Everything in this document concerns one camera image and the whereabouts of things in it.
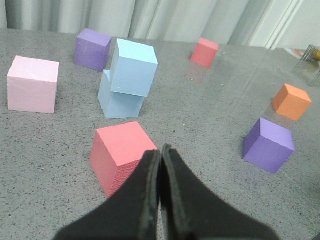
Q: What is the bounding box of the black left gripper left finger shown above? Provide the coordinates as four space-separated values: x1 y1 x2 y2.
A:
54 150 161 240

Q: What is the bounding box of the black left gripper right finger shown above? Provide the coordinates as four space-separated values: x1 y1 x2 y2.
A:
160 144 278 240

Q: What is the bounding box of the light blue foam cube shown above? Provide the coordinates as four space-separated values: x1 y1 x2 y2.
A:
98 70 145 119
110 38 158 97

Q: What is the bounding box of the red textured foam cube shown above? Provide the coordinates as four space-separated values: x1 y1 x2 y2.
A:
90 121 157 198

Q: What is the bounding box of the purple foam cube near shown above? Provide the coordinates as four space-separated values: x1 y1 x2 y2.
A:
242 118 295 174

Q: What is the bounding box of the purple foam cube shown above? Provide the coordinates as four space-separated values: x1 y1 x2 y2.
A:
74 28 113 72
242 118 295 174

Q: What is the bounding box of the orange foam cube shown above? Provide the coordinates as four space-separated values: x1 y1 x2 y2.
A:
272 83 312 121

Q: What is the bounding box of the red foam cube far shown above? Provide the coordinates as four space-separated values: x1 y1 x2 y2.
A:
190 37 220 68

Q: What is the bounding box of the pink foam cube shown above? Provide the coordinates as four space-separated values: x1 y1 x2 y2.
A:
7 55 60 114

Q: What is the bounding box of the purple foam cube far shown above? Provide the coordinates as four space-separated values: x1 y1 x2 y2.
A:
74 28 113 72

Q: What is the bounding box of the metal rack object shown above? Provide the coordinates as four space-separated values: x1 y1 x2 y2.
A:
301 45 320 62

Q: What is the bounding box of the grey curtain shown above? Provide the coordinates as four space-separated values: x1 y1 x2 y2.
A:
0 0 320 50

